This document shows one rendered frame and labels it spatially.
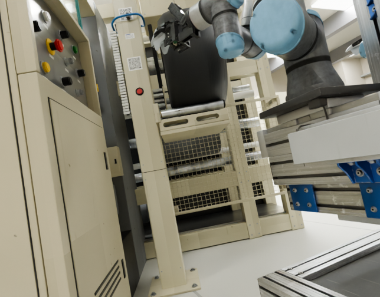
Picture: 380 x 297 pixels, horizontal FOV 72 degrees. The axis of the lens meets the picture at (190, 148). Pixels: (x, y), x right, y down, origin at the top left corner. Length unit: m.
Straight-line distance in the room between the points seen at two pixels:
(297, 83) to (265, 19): 0.19
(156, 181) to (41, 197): 0.80
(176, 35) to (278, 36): 0.36
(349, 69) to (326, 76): 11.44
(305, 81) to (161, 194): 0.94
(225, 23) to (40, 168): 0.60
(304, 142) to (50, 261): 0.63
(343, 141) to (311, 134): 0.07
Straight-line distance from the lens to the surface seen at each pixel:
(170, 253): 1.48
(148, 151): 1.43
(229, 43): 0.77
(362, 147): 0.52
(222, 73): 1.37
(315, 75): 0.77
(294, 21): 0.66
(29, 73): 0.78
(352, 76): 12.22
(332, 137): 0.55
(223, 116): 1.37
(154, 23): 2.06
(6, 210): 0.76
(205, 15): 0.85
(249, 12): 0.91
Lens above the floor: 0.59
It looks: 4 degrees up
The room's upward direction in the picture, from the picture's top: 11 degrees counter-clockwise
